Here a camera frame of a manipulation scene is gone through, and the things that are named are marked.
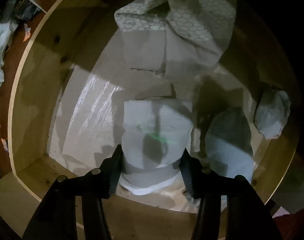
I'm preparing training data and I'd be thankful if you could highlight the large white garment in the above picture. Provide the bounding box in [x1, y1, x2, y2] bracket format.
[119, 98, 193, 196]

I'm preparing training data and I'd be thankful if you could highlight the white floral rolled underwear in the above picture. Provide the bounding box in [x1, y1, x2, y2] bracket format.
[254, 90, 291, 140]

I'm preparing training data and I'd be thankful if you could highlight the orange snack wrapper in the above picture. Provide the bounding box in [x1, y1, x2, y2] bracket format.
[23, 23, 31, 42]

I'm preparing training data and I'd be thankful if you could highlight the blue striped underwear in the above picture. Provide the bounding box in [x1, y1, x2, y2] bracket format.
[205, 107, 254, 183]

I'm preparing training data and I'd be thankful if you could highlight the grey hexagon-pattern garment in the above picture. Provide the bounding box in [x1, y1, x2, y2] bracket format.
[114, 0, 237, 80]

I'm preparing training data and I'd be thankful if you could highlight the dark blue plastic bag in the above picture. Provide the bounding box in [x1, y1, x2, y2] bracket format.
[0, 0, 41, 23]

